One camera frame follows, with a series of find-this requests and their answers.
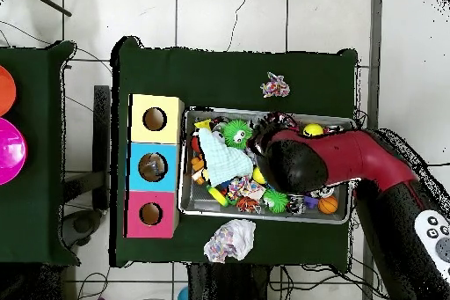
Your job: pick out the mint green waffle cloth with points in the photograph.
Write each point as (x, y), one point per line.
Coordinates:
(225, 156)

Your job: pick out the orange striped tiger toy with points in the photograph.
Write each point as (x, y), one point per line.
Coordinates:
(247, 205)

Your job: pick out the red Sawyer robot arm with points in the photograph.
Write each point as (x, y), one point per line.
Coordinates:
(365, 159)

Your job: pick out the wooden box with three holes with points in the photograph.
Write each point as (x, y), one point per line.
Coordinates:
(138, 173)

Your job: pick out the green fuzzy toy with eyes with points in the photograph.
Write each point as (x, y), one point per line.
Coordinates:
(237, 132)

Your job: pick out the red ball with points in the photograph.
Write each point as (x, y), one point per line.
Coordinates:
(196, 144)

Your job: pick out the orange plastic building block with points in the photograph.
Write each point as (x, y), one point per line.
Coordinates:
(200, 168)

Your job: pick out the yellow cheese wedge toy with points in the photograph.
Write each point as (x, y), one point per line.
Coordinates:
(202, 125)

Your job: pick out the yellow ball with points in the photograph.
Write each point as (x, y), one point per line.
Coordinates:
(313, 130)
(257, 175)

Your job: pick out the crushed silver can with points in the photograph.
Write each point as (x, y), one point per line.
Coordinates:
(325, 192)

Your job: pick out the small orange basketball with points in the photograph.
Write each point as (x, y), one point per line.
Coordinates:
(328, 204)

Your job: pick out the side table with green cloth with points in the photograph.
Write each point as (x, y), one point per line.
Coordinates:
(35, 201)

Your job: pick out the pink bowl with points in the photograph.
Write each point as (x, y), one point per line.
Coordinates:
(10, 151)

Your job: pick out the orange bowl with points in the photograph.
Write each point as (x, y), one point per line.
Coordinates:
(5, 90)

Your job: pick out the black rod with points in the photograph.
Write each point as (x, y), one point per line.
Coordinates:
(46, 1)

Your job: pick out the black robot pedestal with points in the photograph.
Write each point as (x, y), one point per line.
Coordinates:
(225, 286)

